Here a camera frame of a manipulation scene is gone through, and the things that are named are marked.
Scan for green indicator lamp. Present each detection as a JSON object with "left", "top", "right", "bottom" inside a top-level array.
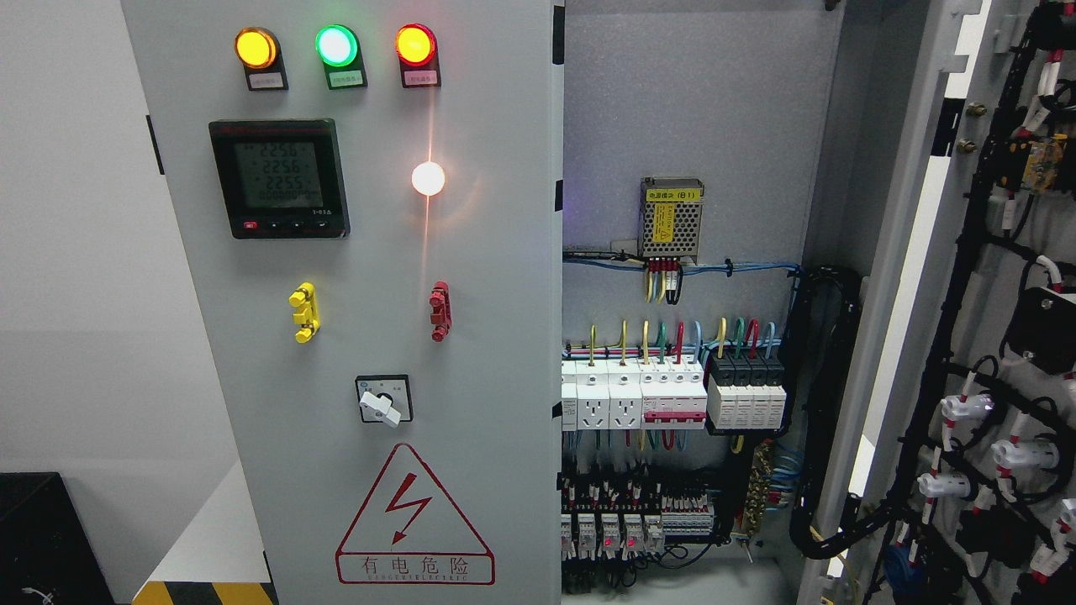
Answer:
[{"left": 315, "top": 24, "right": 367, "bottom": 92}]

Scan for yellow terminal post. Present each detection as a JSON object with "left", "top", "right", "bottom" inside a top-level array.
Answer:
[{"left": 288, "top": 281, "right": 320, "bottom": 344}]

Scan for white din rail sockets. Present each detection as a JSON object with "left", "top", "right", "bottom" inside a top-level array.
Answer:
[{"left": 561, "top": 358, "right": 643, "bottom": 432}]

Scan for black box at left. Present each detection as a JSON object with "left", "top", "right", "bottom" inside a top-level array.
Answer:
[{"left": 1, "top": 472, "right": 113, "bottom": 604}]

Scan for white glowing indicator lamp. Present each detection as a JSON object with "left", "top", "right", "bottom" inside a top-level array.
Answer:
[{"left": 411, "top": 160, "right": 445, "bottom": 197}]

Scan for black right cable loom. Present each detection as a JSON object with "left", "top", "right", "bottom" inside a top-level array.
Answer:
[{"left": 789, "top": 266, "right": 892, "bottom": 561}]

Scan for black digital power meter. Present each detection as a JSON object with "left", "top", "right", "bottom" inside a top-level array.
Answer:
[{"left": 208, "top": 118, "right": 350, "bottom": 239}]

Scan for red indicator lamp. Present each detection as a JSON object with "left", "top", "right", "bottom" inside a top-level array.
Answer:
[{"left": 395, "top": 23, "right": 441, "bottom": 88}]

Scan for metal mesh power supply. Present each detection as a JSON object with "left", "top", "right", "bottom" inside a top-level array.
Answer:
[{"left": 638, "top": 175, "right": 704, "bottom": 258}]

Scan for grey cabinet door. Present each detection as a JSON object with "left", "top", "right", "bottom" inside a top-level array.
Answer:
[
  {"left": 122, "top": 1, "right": 562, "bottom": 604},
  {"left": 792, "top": 1, "right": 1073, "bottom": 604}
]

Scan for relay row with red leds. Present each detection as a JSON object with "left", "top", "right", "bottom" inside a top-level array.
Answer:
[{"left": 560, "top": 512, "right": 665, "bottom": 560}]

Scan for red electric hazard warning sticker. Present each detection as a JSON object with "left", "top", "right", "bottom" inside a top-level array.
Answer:
[{"left": 335, "top": 444, "right": 496, "bottom": 585}]

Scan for yellow indicator lamp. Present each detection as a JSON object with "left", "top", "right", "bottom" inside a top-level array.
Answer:
[{"left": 233, "top": 27, "right": 288, "bottom": 92}]

